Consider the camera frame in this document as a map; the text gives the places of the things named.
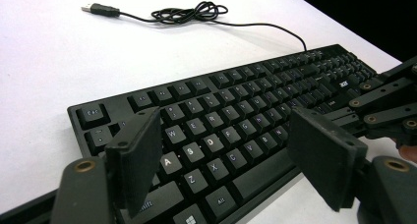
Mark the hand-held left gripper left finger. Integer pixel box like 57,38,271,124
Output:
104,106,163,219

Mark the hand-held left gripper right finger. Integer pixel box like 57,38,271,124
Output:
286,106,369,213

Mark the black computer keyboard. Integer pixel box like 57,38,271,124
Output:
66,43,379,224

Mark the black keyboard cable with plug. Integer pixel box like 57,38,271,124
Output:
81,0,310,53

